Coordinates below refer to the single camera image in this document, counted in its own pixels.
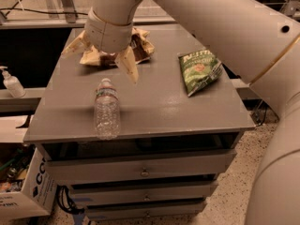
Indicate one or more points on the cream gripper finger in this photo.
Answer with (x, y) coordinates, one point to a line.
(80, 44)
(125, 60)

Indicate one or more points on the green kettle chip bag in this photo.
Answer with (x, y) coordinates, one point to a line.
(199, 69)

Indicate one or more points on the grey drawer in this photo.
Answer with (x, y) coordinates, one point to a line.
(144, 193)
(146, 210)
(116, 169)

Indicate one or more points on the white cardboard box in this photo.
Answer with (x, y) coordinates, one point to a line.
(27, 190)

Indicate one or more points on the clear plastic water bottle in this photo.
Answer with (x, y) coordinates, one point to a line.
(107, 111)

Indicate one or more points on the grey drawer cabinet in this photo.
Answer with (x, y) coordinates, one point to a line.
(157, 116)

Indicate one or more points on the bottom grey drawer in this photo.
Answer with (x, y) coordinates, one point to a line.
(146, 210)

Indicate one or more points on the metal frame rail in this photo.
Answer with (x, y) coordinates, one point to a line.
(80, 23)

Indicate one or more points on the white pump dispenser bottle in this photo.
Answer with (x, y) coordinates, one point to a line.
(12, 84)

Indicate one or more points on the brown salsa chip bag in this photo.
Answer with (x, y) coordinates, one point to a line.
(141, 46)

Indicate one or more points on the top grey drawer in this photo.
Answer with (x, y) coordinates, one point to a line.
(116, 169)

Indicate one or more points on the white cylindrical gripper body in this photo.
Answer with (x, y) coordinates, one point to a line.
(108, 36)

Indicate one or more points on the middle grey drawer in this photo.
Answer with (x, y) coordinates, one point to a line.
(144, 193)

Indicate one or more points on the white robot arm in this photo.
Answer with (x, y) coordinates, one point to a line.
(257, 43)

